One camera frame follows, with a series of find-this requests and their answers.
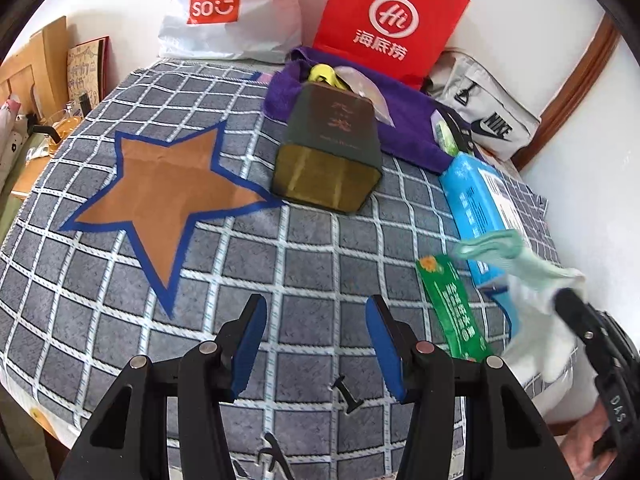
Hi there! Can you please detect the green bed sheet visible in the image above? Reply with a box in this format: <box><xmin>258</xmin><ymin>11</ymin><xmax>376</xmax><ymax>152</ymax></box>
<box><xmin>0</xmin><ymin>150</ymin><xmax>31</xmax><ymax>246</ymax></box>

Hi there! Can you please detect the wooden headboard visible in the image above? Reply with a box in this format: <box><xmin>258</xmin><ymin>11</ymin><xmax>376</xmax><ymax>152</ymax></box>
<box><xmin>0</xmin><ymin>15</ymin><xmax>68</xmax><ymax>106</ymax></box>

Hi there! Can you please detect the dark green tin box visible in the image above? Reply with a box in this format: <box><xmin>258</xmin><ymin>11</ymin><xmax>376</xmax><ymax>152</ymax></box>
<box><xmin>270</xmin><ymin>82</ymin><xmax>383</xmax><ymax>213</ymax></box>

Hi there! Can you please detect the black strap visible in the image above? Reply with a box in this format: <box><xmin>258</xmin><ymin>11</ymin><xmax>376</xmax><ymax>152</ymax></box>
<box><xmin>440</xmin><ymin>109</ymin><xmax>475</xmax><ymax>156</ymax></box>

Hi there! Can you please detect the person's right hand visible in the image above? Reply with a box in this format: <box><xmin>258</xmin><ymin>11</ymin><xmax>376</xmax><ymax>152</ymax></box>
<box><xmin>565</xmin><ymin>400</ymin><xmax>618</xmax><ymax>480</ymax></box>

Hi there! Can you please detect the translucent white soft bag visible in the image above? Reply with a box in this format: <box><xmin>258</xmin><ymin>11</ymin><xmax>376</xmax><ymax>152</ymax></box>
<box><xmin>332</xmin><ymin>66</ymin><xmax>393</xmax><ymax>126</ymax></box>

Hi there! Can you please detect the purple towel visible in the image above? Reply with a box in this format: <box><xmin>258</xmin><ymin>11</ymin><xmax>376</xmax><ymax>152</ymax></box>
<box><xmin>262</xmin><ymin>46</ymin><xmax>473</xmax><ymax>173</ymax></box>

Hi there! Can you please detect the wooden nightstand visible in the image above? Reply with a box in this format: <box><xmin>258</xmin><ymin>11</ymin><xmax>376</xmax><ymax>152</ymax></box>
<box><xmin>10</xmin><ymin>125</ymin><xmax>76</xmax><ymax>201</ymax></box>

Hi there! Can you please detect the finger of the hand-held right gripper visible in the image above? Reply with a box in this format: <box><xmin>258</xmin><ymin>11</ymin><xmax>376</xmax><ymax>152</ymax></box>
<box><xmin>552</xmin><ymin>285</ymin><xmax>608</xmax><ymax>346</ymax></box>
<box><xmin>484</xmin><ymin>284</ymin><xmax>513</xmax><ymax>341</ymax></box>

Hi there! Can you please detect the white and mint cloth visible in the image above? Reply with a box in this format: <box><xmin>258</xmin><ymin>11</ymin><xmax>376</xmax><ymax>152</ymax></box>
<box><xmin>457</xmin><ymin>230</ymin><xmax>588</xmax><ymax>383</ymax></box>

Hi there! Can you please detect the red paper bag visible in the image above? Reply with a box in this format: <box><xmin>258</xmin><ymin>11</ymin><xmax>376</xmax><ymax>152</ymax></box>
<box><xmin>312</xmin><ymin>0</ymin><xmax>471</xmax><ymax>91</ymax></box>

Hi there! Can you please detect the floral pillow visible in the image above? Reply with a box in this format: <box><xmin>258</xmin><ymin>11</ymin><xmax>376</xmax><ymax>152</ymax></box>
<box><xmin>0</xmin><ymin>95</ymin><xmax>26</xmax><ymax>196</ymax></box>

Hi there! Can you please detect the brown paper star blue border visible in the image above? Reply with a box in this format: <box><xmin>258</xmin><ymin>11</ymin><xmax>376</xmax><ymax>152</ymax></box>
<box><xmin>59</xmin><ymin>126</ymin><xmax>283</xmax><ymax>320</ymax></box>

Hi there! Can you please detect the white plastic shopping bag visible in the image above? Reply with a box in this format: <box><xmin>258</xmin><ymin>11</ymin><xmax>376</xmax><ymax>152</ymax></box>
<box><xmin>157</xmin><ymin>0</ymin><xmax>303</xmax><ymax>63</ymax></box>

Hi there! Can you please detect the yellow pouch with black straps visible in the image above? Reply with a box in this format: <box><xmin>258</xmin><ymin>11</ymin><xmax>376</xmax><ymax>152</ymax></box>
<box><xmin>306</xmin><ymin>63</ymin><xmax>346</xmax><ymax>88</ymax></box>

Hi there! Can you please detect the framed picture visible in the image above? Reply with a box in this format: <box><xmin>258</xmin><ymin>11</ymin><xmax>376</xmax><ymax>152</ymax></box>
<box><xmin>66</xmin><ymin>36</ymin><xmax>111</xmax><ymax>106</ymax></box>

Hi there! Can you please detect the green flat packet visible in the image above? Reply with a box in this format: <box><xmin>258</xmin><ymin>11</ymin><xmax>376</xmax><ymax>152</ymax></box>
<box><xmin>416</xmin><ymin>254</ymin><xmax>493</xmax><ymax>365</ymax></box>

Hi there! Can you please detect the glass teapot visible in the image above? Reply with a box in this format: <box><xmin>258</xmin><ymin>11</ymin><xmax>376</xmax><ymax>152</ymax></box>
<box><xmin>30</xmin><ymin>102</ymin><xmax>86</xmax><ymax>143</ymax></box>

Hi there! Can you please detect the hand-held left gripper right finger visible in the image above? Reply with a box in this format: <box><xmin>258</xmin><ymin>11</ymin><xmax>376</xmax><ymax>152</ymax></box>
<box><xmin>366</xmin><ymin>295</ymin><xmax>573</xmax><ymax>480</ymax></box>

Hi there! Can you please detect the grey canvas bag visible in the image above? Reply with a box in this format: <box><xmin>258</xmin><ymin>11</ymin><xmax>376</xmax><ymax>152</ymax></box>
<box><xmin>422</xmin><ymin>50</ymin><xmax>542</xmax><ymax>162</ymax></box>

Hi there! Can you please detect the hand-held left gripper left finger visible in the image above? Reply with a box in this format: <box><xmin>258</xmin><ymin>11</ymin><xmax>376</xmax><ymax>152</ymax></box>
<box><xmin>57</xmin><ymin>294</ymin><xmax>268</xmax><ymax>480</ymax></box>

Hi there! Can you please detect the blue wet wipes pack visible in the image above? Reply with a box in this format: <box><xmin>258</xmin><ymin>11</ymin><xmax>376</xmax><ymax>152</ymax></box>
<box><xmin>440</xmin><ymin>154</ymin><xmax>538</xmax><ymax>286</ymax></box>

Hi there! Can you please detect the brown wooden door frame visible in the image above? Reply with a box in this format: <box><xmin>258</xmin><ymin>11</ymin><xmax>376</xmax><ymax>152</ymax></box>
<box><xmin>510</xmin><ymin>12</ymin><xmax>621</xmax><ymax>173</ymax></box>

